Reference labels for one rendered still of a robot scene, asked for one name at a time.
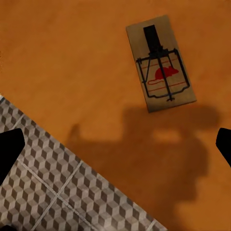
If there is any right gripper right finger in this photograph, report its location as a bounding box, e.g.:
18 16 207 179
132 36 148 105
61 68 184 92
216 128 231 166

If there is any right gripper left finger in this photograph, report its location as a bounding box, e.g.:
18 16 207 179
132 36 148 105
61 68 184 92
0 128 25 186

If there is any mousetrap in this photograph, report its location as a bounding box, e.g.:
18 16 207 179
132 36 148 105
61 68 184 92
126 14 197 113

